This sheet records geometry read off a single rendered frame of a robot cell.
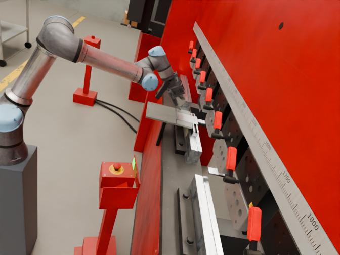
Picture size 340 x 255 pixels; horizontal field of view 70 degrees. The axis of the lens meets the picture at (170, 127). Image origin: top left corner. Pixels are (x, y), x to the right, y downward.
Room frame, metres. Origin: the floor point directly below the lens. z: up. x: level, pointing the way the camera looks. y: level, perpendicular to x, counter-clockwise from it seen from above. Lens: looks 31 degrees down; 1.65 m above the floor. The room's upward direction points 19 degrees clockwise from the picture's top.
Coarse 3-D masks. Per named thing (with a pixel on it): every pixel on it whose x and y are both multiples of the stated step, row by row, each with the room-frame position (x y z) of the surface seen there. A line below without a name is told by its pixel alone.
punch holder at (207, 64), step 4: (204, 60) 1.33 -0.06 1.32; (204, 64) 1.30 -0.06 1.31; (208, 64) 1.22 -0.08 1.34; (204, 68) 1.27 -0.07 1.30; (208, 68) 1.20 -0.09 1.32; (200, 72) 1.32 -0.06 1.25; (208, 72) 1.20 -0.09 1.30; (208, 76) 1.20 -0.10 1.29; (196, 80) 1.33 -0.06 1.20; (196, 84) 1.30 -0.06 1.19; (204, 84) 1.20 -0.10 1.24; (196, 88) 1.27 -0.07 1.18; (200, 92) 1.20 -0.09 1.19
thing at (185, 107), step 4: (180, 76) 1.99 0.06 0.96; (184, 76) 2.02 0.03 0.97; (184, 80) 1.92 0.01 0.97; (184, 84) 1.82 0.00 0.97; (188, 84) 1.85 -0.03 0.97; (184, 88) 1.75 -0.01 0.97; (188, 88) 1.78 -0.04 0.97; (188, 92) 1.70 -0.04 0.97; (180, 96) 1.71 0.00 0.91; (184, 96) 1.60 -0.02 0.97; (188, 96) 1.63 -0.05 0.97; (188, 100) 1.57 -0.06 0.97; (184, 104) 1.56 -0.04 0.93; (188, 104) 1.56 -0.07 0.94; (184, 108) 1.56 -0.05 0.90; (188, 108) 1.57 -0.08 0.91
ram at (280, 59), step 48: (240, 0) 1.13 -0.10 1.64; (288, 0) 0.73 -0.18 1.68; (336, 0) 0.55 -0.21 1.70; (240, 48) 0.91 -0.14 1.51; (288, 48) 0.62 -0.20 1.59; (336, 48) 0.48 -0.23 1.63; (288, 96) 0.52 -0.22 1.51; (336, 96) 0.41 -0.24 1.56; (288, 144) 0.44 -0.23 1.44; (336, 144) 0.35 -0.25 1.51; (336, 192) 0.30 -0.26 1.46; (336, 240) 0.25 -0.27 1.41
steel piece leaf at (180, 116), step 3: (177, 111) 1.24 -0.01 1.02; (177, 114) 1.21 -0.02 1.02; (180, 114) 1.25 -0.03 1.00; (183, 114) 1.27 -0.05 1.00; (186, 114) 1.28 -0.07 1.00; (177, 117) 1.19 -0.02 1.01; (180, 117) 1.22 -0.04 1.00; (183, 117) 1.23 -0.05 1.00; (186, 117) 1.24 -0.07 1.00; (189, 117) 1.26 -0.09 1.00; (192, 117) 1.27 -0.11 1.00; (183, 120) 1.20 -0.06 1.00; (186, 120) 1.21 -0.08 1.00; (189, 120) 1.22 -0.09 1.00; (192, 120) 1.23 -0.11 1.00
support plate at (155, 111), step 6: (150, 102) 1.28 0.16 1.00; (150, 108) 1.21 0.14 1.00; (156, 108) 1.23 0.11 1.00; (162, 108) 1.26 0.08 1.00; (168, 108) 1.28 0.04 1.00; (174, 108) 1.31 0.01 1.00; (150, 114) 1.14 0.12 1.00; (156, 114) 1.17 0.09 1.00; (162, 114) 1.19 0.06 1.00; (168, 114) 1.21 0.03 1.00; (174, 114) 1.23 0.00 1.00; (162, 120) 1.13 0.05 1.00; (168, 120) 1.15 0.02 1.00; (174, 120) 1.17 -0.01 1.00; (180, 120) 1.19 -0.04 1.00; (186, 126) 1.15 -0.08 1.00
